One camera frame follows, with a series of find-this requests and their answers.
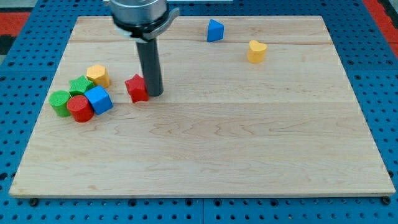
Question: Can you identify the green cylinder block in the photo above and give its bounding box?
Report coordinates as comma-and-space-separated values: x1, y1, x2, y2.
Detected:
49, 90, 71, 117

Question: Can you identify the light wooden board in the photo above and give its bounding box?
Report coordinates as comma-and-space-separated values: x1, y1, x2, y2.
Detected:
9, 16, 396, 198

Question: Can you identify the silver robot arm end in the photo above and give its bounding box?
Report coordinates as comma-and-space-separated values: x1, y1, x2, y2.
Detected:
109, 0, 180, 44

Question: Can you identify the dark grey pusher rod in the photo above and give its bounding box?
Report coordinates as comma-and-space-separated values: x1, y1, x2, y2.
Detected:
136, 39, 164, 97

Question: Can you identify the red star block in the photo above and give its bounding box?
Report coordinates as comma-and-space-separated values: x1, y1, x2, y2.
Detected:
124, 74, 149, 103

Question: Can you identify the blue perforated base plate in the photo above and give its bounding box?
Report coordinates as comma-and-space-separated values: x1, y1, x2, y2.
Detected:
1, 1, 397, 223

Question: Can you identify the yellow heart block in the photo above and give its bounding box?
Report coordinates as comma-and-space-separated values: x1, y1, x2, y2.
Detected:
247, 40, 267, 63

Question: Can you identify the blue cube block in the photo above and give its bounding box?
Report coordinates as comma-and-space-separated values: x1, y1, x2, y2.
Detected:
84, 85, 113, 115

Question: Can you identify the blue triangle block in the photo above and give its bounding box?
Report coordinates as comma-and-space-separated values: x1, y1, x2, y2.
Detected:
206, 19, 224, 42

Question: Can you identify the red cylinder block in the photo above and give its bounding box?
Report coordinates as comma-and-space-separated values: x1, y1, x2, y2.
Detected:
67, 95, 94, 123

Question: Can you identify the yellow hexagon block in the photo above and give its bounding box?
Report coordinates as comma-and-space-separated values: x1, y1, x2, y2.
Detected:
86, 64, 110, 88

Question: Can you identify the green star block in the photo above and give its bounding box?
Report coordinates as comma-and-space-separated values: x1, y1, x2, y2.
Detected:
69, 75, 95, 96

